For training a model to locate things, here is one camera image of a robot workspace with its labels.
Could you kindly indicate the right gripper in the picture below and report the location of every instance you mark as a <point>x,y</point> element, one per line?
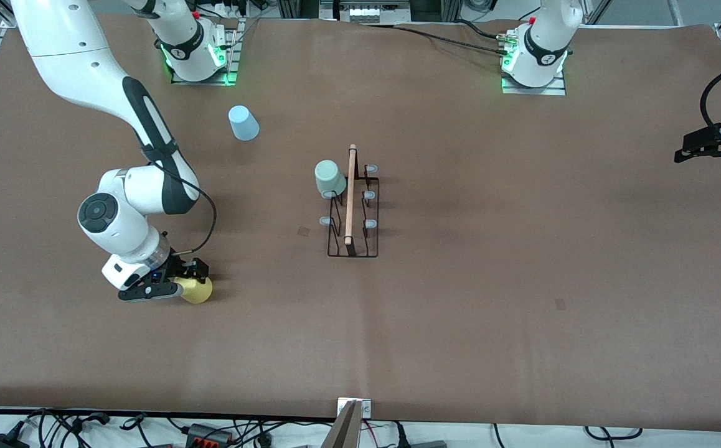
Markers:
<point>181,266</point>

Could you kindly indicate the yellow plastic cup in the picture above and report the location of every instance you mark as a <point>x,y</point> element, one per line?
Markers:
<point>197,290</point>

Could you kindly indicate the pale green plastic cup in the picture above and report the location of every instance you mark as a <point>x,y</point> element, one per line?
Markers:
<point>330,179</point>

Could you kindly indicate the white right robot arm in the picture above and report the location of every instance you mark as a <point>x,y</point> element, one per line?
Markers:
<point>86,68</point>

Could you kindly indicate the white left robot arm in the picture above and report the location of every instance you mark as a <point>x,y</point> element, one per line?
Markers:
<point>541,50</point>

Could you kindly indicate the light blue plastic cup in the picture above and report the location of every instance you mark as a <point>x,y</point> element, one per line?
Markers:
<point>244,123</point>

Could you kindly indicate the black orange connector block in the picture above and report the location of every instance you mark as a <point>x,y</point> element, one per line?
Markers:
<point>210,434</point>

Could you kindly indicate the black power adapter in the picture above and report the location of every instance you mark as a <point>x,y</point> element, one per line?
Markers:
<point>2,440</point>

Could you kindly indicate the grey power strip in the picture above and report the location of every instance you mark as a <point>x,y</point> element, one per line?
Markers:
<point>373,11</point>

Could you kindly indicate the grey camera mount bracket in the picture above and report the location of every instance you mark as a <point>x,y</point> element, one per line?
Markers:
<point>351,420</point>

